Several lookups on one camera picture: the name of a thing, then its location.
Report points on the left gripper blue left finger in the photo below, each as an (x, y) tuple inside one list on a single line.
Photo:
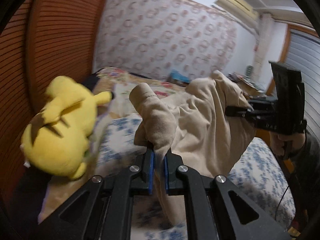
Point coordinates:
[(102, 207)]

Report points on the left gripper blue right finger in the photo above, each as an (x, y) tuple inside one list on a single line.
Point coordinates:
[(215, 208)]

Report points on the peach printed t-shirt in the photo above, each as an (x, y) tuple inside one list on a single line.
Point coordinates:
[(192, 123)]

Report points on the person's right hand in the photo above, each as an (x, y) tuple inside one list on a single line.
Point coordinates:
[(290, 147)]

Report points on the brown wooden sideboard cabinet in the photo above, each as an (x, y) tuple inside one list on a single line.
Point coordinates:
[(288, 164)]

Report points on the small round desk fan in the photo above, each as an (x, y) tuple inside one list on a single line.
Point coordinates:
[(249, 71)]

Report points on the beige lace side curtain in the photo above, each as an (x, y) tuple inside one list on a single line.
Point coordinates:
[(265, 34)]

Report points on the grey window roller blind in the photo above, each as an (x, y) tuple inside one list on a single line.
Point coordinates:
[(303, 54)]

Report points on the yellow Pikachu plush toy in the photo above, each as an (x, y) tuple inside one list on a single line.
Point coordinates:
[(56, 139)]

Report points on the teal item on box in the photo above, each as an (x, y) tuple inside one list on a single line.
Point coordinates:
[(178, 79)]

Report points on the pink floral bed quilt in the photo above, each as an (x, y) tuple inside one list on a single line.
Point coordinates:
[(112, 147)]

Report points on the pink circle patterned curtain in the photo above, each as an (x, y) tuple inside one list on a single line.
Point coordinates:
[(153, 38)]

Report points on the brown louvered wooden wardrobe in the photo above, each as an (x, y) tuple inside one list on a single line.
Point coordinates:
[(40, 39)]

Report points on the white wall air conditioner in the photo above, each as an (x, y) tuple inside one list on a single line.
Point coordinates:
[(240, 8)]

